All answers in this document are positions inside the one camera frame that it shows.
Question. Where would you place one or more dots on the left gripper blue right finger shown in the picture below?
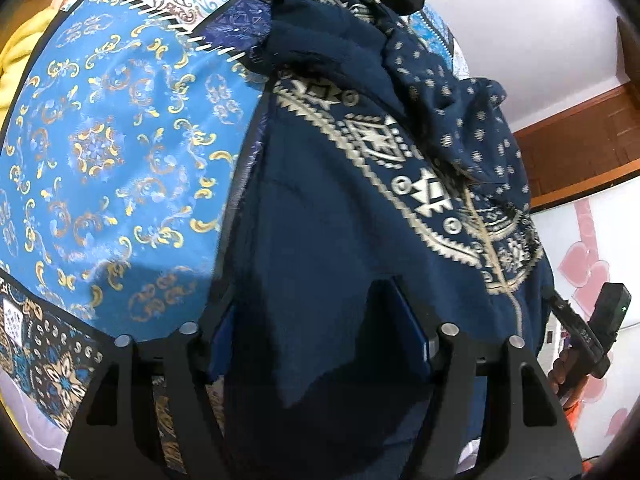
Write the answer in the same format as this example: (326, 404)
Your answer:
(413, 324)

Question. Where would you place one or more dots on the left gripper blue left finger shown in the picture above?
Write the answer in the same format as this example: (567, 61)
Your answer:
(220, 324)

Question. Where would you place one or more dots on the navy patterned hooded garment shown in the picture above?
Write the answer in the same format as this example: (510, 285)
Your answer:
(378, 161)

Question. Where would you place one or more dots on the person's right hand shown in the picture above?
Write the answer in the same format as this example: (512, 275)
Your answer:
(561, 367)

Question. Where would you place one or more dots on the brown wooden door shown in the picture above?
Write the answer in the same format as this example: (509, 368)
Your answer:
(592, 145)

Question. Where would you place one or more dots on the blue patchwork bed quilt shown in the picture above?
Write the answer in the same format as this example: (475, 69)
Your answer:
(119, 150)

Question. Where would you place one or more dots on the yellow cartoon blanket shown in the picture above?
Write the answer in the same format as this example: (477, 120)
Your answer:
(17, 51)

